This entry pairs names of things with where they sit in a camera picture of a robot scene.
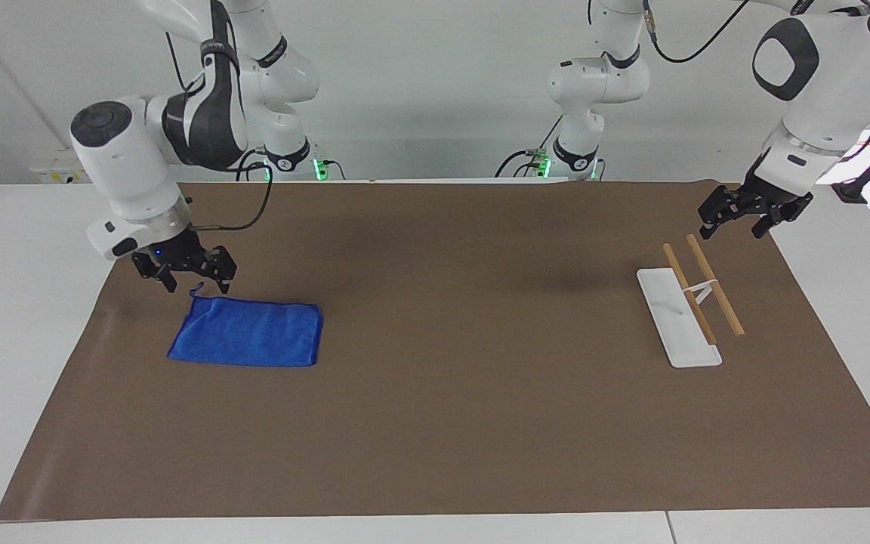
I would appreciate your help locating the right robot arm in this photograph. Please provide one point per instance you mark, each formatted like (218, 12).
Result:
(118, 166)

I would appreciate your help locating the blue towel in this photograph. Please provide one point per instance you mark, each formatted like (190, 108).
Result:
(248, 332)

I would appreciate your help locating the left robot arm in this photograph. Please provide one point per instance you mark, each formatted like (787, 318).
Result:
(820, 98)

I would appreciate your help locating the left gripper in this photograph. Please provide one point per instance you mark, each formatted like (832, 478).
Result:
(767, 189)

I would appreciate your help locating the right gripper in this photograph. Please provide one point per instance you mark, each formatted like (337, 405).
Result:
(182, 253)

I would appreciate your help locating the white rack with wooden bars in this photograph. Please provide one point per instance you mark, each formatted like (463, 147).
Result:
(688, 325)

